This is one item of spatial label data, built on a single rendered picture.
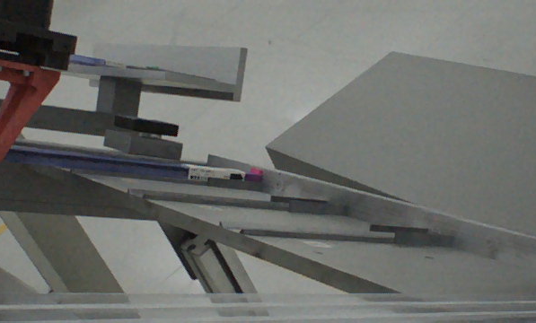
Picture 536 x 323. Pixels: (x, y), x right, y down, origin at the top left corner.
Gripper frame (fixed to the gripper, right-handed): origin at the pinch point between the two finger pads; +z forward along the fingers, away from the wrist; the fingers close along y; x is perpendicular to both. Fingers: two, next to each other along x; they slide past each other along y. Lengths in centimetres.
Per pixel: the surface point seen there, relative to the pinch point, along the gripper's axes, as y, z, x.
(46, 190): -8.2, 3.9, 8.9
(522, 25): -86, -43, 180
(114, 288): -33.0, 19.4, 32.0
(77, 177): 2.1, 1.2, 6.4
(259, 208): 12.1, 1.0, 16.3
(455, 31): -106, -40, 176
